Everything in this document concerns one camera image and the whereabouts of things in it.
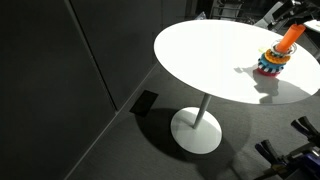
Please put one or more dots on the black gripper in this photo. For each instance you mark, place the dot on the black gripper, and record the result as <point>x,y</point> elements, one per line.
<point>300,10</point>

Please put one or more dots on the grey chair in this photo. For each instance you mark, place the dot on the grey chair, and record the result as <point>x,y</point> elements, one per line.
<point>268,21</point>

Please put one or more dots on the red stacker base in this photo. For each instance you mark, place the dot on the red stacker base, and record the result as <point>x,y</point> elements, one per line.
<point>267,73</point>

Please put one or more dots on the black floor plate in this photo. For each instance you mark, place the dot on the black floor plate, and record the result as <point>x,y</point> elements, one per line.
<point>144,103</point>

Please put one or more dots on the orange stacking toy post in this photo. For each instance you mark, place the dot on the orange stacking toy post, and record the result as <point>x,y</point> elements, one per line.
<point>292,34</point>

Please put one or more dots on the white round pedestal table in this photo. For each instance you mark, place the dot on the white round pedestal table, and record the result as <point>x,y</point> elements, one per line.
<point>220,58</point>

